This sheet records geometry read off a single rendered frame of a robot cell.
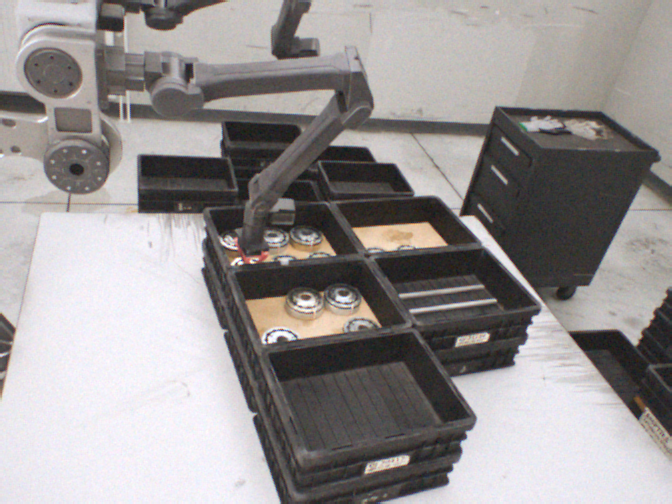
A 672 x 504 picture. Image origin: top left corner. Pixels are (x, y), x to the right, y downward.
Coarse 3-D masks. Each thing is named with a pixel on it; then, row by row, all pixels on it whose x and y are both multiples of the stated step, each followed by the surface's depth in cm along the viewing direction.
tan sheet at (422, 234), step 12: (360, 228) 207; (372, 228) 208; (384, 228) 210; (396, 228) 211; (408, 228) 212; (420, 228) 213; (432, 228) 215; (372, 240) 202; (384, 240) 203; (396, 240) 205; (408, 240) 206; (420, 240) 207; (432, 240) 208
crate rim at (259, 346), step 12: (300, 264) 168; (312, 264) 169; (324, 264) 171; (228, 276) 160; (240, 288) 156; (384, 288) 165; (240, 300) 152; (396, 300) 162; (240, 312) 152; (408, 324) 155; (252, 336) 143; (324, 336) 146; (336, 336) 147; (348, 336) 148; (264, 348) 140
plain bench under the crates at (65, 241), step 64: (64, 256) 191; (128, 256) 196; (192, 256) 202; (64, 320) 170; (128, 320) 173; (192, 320) 177; (64, 384) 152; (128, 384) 155; (192, 384) 158; (512, 384) 177; (576, 384) 182; (0, 448) 136; (64, 448) 138; (128, 448) 141; (192, 448) 143; (256, 448) 146; (512, 448) 158; (576, 448) 162; (640, 448) 166
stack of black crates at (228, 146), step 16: (224, 128) 309; (240, 128) 319; (256, 128) 321; (272, 128) 323; (288, 128) 325; (224, 144) 307; (240, 144) 320; (256, 144) 323; (272, 144) 326; (288, 144) 329; (240, 160) 299; (256, 160) 301; (272, 160) 302; (240, 176) 304
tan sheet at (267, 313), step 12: (252, 300) 168; (264, 300) 169; (276, 300) 170; (252, 312) 164; (264, 312) 165; (276, 312) 166; (324, 312) 169; (360, 312) 172; (372, 312) 172; (264, 324) 161; (276, 324) 162; (288, 324) 163; (300, 324) 164; (312, 324) 164; (324, 324) 165; (336, 324) 166; (300, 336) 160; (312, 336) 161
